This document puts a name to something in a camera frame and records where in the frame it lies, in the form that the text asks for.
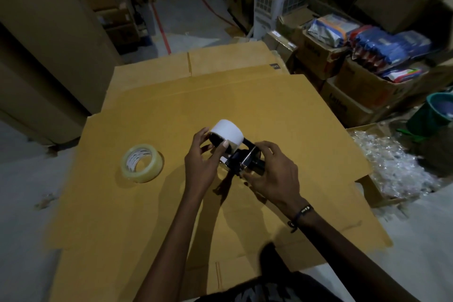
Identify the person's left hand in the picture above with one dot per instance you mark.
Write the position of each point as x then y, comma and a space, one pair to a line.
196, 170

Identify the person's right hand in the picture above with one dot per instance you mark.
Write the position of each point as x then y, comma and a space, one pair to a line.
281, 181

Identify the person's left thumb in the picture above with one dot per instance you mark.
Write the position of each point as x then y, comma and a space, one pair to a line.
221, 152

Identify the person's right thumb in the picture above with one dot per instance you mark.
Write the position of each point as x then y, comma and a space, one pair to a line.
252, 178

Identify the black tape dispenser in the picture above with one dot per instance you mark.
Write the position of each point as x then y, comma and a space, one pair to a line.
244, 163

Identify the white tape core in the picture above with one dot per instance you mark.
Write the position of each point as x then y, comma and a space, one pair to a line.
228, 130

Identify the person's right forearm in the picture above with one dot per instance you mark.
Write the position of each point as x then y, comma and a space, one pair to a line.
350, 259

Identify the person's left forearm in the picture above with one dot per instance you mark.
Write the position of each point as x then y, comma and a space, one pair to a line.
173, 252

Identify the black beaded wristband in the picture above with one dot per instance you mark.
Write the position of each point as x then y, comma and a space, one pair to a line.
300, 214

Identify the clear packing tape roll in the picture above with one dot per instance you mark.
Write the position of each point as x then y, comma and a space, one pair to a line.
148, 167

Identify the large flattened cardboard sheet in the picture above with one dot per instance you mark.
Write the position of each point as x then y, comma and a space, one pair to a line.
141, 110

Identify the flattened cardboard box with seam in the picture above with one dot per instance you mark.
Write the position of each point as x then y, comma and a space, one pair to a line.
219, 59

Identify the person's dark printed shorts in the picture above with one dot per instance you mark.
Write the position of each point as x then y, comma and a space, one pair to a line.
269, 284

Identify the closed printed cardboard box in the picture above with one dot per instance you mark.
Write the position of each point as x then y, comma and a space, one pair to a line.
345, 107

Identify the open cardboard box with print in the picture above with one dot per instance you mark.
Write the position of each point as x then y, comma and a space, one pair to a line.
320, 57

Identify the cardboard box of clear plastic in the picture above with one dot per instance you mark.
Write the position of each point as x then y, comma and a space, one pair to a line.
393, 167

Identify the wide open cardboard box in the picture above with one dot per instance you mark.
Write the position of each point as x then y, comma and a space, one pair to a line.
368, 86

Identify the silver packet with orange stripe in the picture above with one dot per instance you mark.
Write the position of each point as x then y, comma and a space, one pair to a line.
331, 31

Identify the stacked small cardboard boxes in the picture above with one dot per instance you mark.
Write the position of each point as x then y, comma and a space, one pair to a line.
116, 18

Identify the multicoloured flat packet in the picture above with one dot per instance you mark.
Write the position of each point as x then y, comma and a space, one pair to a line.
403, 74

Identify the stack of blue packets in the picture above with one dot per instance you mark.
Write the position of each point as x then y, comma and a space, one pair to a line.
385, 48

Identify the green plastic bucket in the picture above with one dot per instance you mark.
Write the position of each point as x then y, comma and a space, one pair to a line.
430, 114

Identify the tall brown cardboard carton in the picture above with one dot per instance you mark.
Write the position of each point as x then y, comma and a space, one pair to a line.
42, 47

